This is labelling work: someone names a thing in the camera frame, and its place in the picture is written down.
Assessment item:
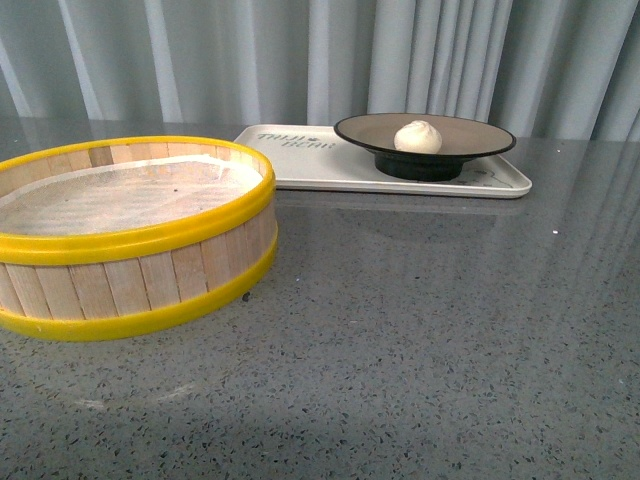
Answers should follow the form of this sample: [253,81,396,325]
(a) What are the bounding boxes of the wooden steamer basket yellow rims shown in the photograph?
[1,136,278,341]

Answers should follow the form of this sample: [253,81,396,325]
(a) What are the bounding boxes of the white steamer liner cloth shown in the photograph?
[1,154,263,236]

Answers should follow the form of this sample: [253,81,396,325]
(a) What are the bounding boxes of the white rectangular tray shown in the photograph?
[235,124,532,199]

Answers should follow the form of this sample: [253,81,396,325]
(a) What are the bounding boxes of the grey curtain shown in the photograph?
[1,1,639,142]

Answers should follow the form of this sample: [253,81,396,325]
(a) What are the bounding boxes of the white steamed bun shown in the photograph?
[394,120,442,154]

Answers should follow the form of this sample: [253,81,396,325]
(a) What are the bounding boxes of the beige plate with black rim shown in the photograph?
[334,113,516,182]

